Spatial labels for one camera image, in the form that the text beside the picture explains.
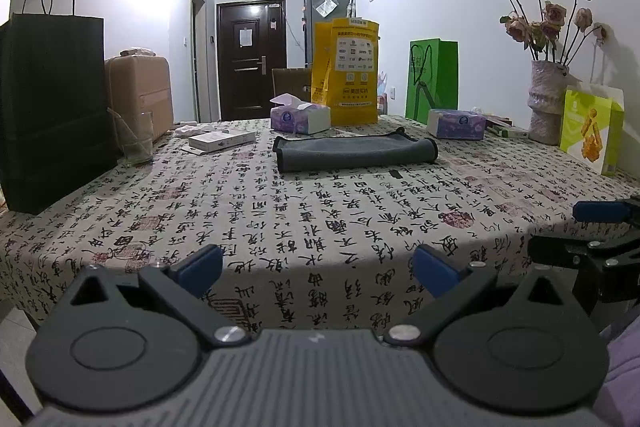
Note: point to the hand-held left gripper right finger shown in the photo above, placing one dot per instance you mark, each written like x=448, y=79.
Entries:
x=434, y=269

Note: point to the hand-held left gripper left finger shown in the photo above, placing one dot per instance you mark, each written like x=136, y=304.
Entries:
x=202, y=265

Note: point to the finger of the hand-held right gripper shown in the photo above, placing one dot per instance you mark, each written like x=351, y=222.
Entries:
x=560, y=252
x=599, y=211

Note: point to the grey towel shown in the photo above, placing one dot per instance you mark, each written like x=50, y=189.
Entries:
x=352, y=152

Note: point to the light green printed bag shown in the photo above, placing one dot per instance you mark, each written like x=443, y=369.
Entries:
x=592, y=129

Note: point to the purple clothing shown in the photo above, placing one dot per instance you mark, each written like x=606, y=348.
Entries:
x=622, y=372

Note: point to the small black object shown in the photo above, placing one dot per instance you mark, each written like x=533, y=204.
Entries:
x=395, y=173

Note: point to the calligraphy printed tablecloth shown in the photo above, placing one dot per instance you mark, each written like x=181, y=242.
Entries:
x=300, y=217

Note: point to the white textured vase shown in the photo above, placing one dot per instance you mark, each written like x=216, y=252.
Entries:
x=546, y=102

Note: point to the small flat boxes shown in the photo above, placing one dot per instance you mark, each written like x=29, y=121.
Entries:
x=505, y=129

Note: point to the flat white box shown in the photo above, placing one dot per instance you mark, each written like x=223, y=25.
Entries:
x=220, y=141

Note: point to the white papers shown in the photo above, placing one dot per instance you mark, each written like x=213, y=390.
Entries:
x=186, y=129

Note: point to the clear glass cup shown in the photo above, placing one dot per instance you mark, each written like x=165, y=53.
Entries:
x=134, y=138

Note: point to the purple tissue box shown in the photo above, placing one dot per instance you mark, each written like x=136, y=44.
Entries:
x=299, y=114
x=456, y=124

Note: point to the beige suitcase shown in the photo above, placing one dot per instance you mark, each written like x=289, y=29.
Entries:
x=142, y=97

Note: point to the green paper bag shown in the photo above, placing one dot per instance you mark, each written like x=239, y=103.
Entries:
x=432, y=79

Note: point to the dried roses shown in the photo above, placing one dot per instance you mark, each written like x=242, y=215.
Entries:
x=545, y=12

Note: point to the dark brown door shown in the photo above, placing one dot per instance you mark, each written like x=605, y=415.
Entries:
x=250, y=62

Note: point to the black paper bag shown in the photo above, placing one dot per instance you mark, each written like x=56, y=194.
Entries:
x=47, y=117

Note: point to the yellow paper bag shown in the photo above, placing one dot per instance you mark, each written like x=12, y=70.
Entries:
x=350, y=72

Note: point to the grey refrigerator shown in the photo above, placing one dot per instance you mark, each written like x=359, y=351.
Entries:
x=325, y=37

